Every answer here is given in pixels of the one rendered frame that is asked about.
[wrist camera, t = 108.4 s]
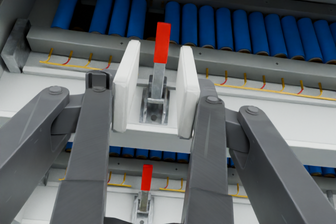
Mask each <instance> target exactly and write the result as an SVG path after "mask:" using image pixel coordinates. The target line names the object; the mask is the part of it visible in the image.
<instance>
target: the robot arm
mask: <svg viewBox="0 0 336 224"><path fill-rule="evenodd" d="M140 45H141V43H140V42H139V40H131V41H129V43H128V46H127V48H126V51H125V53H124V55H123V58H122V60H121V63H120V65H119V68H118V70H117V69H108V68H105V69H103V70H100V69H95V70H90V71H88V72H86V74H85V92H84V93H82V94H70V91H69V89H67V88H66V87H63V86H57V85H54V86H50V87H46V88H44V89H43V90H42V91H40V92H39V93H38V94H37V95H36V96H35V97H34V98H33V99H31V100H30V101H29V102H28V103H27V104H26V105H25V106H24V107H23V108H21V109H20V110H19V111H18V112H17V113H16V114H15V115H14V116H12V117H11V118H10V119H9V120H8V121H7V122H6V123H5V124H4V125H2V126H1V127H0V224H11V223H12V222H13V220H14V219H15V217H16V216H17V214H18V213H19V211H20V210H21V209H22V207H23V206H24V204H25V203H26V201H27V200H28V198H29V197H30V196H31V194H32V193H33V191H34V190H35V188H36V187H37V185H38V184H39V183H40V181H41V180H42V178H43V177H44V175H45V174H46V172H47V171H48V170H49V168H50V167H51V165H52V164H53V162H54V161H55V159H56V158H57V157H58V155H59V154H60V152H61V151H62V149H63V148H64V146H65V145H66V144H67V142H68V141H69V139H70V138H71V134H72V133H75V135H74V139H73V144H72V148H71V152H70V157H69V161H68V165H67V170H66V174H65V178H64V180H61V181H60V183H59V186H58V190H57V194H56V198H55V202H54V206H53V210H52V214H51V218H50V222H49V224H134V223H131V222H128V221H125V220H121V219H118V218H115V217H106V204H107V186H108V168H109V151H110V133H111V131H113V133H123V132H125V131H126V127H127V123H128V119H129V115H130V111H131V106H132V102H133V98H134V94H135V89H136V85H137V81H138V72H139V58H140ZM175 85H176V111H177V137H179V139H184V140H190V138H192V143H191V148H190V158H189V165H188V172H187V179H186V187H185V194H184V201H183V208H182V216H181V223H174V222H173V223H165V224H234V208H233V197H232V195H229V194H228V168H227V148H229V154H230V157H231V159H232V161H233V164H234V166H235V168H236V171H237V173H238V176H239V178H240V180H241V183H242V185H243V187H244V190H245V192H246V194H247V197H248V199H249V201H250V204H251V206H252V208H253V211H254V213H255V215H256V218H257V220H258V223H259V224H336V210H335V208H334V207H333V205H332V204H331V203H330V201H329V200H328V199H327V197H326V196H325V194H324V193H323V192H322V190H321V189H320V188H319V186H318V185H317V183H316V182H315V181H314V179H313V178H312V177H311V175H310V174H309V172H308V171H307V170H306V168H305V167H304V166H303V164H302V163H301V161H300V160H299V159H298V157H297V156H296V155H295V153H294V152H293V150H292V149H291V148H290V146H289V145H288V144H287V142H286V141H285V139H284V138H283V137H282V135H281V134H280V133H279V131H278V130H277V128H276V127H275V126H274V124H273V123H272V122H271V120H270V119H269V117H268V116H267V115H266V113H265V112H264V111H263V110H262V109H260V108H258V107H256V106H253V105H244V106H241V107H240V108H239V111H234V110H231V109H228V108H226V107H225V103H224V101H223V100H222V99H221V98H219V97H218V94H217V91H216V88H215V84H214V83H213V82H212V81H211V80H210V79H205V78H198V77H197V72H196V67H195V62H194V57H193V52H192V48H191V47H190V46H184V45H183V46H182V47H181V48H180V55H179V62H178V69H177V76H176V83H175ZM192 135H193V137H192Z"/></svg>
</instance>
